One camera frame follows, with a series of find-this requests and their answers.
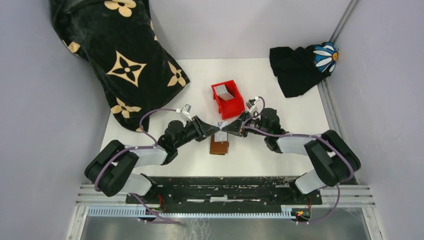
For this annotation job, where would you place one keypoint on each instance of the silver credit card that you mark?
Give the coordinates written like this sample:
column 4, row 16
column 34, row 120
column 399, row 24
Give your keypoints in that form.
column 221, row 127

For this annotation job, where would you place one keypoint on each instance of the red plastic bin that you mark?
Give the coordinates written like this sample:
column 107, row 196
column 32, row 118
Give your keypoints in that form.
column 232, row 107

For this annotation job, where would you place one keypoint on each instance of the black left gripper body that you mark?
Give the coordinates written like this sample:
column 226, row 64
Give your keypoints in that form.
column 189, row 133

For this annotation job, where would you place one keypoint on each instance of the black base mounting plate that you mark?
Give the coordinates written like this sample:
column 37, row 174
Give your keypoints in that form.
column 224, row 195

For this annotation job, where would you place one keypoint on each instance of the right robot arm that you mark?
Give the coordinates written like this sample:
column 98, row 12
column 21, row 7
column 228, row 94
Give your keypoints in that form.
column 332, row 159

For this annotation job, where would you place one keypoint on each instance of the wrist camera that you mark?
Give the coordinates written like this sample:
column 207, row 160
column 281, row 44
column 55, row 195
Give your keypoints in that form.
column 184, row 112
column 252, row 104

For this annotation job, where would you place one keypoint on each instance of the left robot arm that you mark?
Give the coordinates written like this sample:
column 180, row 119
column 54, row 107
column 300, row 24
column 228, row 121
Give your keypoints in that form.
column 111, row 170

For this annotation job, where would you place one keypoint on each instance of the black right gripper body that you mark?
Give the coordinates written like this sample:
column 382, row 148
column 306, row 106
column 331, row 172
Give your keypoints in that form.
column 255, row 123

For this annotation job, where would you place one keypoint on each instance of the black blanket with beige flowers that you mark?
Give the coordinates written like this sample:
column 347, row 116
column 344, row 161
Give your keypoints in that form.
column 117, row 39

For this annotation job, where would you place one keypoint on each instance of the black cloth with daisy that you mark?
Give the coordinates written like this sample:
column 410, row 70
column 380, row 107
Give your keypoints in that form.
column 298, row 70

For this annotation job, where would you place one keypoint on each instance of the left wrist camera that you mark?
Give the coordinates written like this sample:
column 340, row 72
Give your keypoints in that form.
column 184, row 112

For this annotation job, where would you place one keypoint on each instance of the aluminium rail frame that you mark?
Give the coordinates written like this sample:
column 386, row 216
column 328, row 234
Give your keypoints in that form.
column 348, row 196

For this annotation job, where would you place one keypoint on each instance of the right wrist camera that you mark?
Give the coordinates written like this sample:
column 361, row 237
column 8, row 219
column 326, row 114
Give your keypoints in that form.
column 252, row 104

